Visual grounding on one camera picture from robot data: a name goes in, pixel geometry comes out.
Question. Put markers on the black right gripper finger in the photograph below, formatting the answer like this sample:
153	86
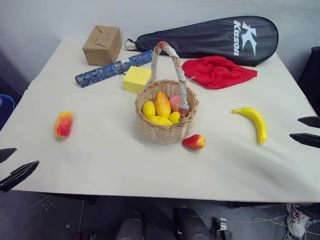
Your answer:
308	140
312	122

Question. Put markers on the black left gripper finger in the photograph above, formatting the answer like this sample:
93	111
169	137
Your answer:
18	175
6	153

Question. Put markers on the blue bin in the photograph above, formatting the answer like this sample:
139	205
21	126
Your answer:
5	110

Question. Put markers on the yellow banana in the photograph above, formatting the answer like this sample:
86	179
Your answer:
260	125

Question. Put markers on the red yellow mango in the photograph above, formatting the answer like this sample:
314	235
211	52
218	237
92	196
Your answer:
63	125

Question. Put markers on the white red sneaker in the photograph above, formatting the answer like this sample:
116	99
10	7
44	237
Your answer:
297	222

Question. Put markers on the red cloth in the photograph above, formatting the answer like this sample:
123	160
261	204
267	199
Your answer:
217	72

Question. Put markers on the red pear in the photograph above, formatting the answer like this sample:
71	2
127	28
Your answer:
195	142

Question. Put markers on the dark rounded shape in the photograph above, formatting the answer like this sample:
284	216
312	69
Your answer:
190	225
130	227

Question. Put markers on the blue patterned paper roll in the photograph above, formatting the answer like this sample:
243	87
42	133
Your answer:
100	73

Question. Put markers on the black metal device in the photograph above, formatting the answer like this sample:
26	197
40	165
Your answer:
223	230

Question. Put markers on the black Kason racket bag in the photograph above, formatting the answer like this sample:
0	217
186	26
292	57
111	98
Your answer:
212	37

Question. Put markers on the yellow lemon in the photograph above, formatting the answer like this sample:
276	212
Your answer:
174	117
148	108
160	120

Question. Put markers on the pink peach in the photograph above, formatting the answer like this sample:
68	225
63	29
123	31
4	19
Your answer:
175	102

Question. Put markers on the brown cardboard box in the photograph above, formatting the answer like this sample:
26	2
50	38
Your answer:
100	47

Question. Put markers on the yellow sponge block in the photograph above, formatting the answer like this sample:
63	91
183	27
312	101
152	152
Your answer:
136	78

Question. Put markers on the orange yellow mango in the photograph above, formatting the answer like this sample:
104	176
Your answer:
162	103

